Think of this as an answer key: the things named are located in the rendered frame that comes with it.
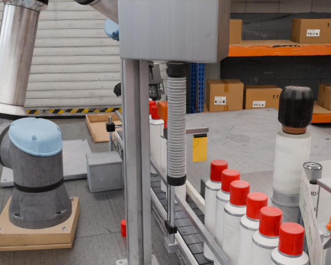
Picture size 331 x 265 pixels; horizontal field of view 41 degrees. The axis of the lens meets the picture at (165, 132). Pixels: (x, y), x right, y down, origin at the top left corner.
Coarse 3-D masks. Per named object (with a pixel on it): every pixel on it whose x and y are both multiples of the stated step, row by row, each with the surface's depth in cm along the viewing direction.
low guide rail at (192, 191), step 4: (188, 184) 116; (188, 188) 115; (192, 188) 113; (188, 192) 115; (192, 192) 112; (196, 192) 111; (192, 196) 112; (196, 196) 109; (200, 196) 109; (196, 200) 109; (200, 200) 107; (204, 200) 107; (200, 204) 106; (204, 204) 105; (200, 208) 107; (204, 208) 104
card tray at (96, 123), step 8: (88, 120) 193; (96, 120) 204; (104, 120) 206; (112, 120) 207; (88, 128) 195; (96, 128) 194; (104, 128) 194; (120, 128) 194; (96, 136) 183; (104, 136) 183; (112, 136) 183
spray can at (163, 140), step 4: (164, 124) 114; (164, 140) 114; (164, 144) 114; (164, 148) 115; (164, 152) 115; (164, 156) 116; (164, 160) 116; (164, 164) 116; (164, 168) 116; (164, 172) 117; (164, 188) 118; (164, 192) 119
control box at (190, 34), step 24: (120, 0) 71; (144, 0) 70; (168, 0) 69; (192, 0) 68; (216, 0) 66; (120, 24) 73; (144, 24) 71; (168, 24) 70; (192, 24) 69; (216, 24) 68; (120, 48) 74; (144, 48) 72; (168, 48) 71; (192, 48) 70; (216, 48) 69
